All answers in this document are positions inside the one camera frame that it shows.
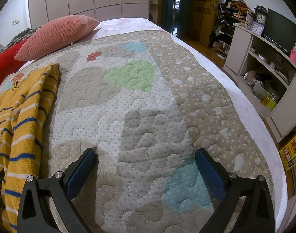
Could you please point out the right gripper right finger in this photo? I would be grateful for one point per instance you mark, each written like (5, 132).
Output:
(257, 213)

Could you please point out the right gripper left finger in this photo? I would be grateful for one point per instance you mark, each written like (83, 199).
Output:
(34, 213)

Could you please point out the yellow striped knit sweater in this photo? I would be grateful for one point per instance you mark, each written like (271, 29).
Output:
(23, 111)

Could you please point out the cluttered clothes rack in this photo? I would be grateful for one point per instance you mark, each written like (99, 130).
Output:
(230, 14)

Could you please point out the yellow printed box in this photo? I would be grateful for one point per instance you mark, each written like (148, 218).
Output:
(288, 154)

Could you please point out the white open shelf cabinet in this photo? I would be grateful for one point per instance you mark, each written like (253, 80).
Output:
(267, 77)

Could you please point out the red floral long pillow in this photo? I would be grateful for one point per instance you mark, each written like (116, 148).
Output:
(8, 64)

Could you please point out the patchwork heart quilt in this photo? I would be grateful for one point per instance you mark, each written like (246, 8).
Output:
(146, 105)

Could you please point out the pink bottle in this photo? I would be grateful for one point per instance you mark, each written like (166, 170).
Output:
(293, 54)

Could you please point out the grey knit blanket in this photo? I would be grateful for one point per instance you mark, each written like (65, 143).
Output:
(25, 34)

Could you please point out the black television screen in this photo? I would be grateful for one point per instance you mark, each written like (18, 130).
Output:
(280, 30)

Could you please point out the purple square desk clock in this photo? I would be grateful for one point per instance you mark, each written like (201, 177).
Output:
(257, 28)

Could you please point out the dark ornate mantel clock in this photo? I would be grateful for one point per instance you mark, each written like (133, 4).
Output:
(261, 15)

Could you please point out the wooden door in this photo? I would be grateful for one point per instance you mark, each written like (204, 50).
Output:
(201, 20)

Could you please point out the pink corduroy pillow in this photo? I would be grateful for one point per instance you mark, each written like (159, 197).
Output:
(56, 35)

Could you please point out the wall light switch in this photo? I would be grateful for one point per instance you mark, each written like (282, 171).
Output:
(14, 22)

